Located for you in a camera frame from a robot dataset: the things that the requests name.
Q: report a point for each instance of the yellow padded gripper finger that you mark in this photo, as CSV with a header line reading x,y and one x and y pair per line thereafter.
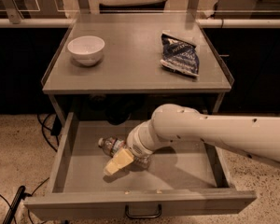
x,y
121,159

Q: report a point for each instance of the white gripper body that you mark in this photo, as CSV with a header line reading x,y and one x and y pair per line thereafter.
x,y
136,146

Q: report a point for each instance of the clear plastic water bottle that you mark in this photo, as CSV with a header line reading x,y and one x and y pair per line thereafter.
x,y
111,145

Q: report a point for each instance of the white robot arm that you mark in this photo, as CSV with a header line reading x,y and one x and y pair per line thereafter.
x,y
172,124

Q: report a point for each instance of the grey cabinet with counter top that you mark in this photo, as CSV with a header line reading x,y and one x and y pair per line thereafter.
x,y
131,62

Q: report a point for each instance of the open grey top drawer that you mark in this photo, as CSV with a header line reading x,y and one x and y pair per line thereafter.
x,y
187,179

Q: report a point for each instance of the blue chip bag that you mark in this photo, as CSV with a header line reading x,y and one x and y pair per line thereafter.
x,y
179,55

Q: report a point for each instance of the white ceramic bowl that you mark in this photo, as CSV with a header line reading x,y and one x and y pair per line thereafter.
x,y
87,50

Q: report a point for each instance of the black power strip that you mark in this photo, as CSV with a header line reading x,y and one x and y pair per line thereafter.
x,y
20,195

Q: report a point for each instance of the black chair back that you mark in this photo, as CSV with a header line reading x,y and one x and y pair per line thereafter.
x,y
145,7

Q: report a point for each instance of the black drawer handle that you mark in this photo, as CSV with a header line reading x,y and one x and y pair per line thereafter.
x,y
143,213

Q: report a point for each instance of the white horizontal rail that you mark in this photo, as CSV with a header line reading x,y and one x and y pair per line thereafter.
x,y
221,23

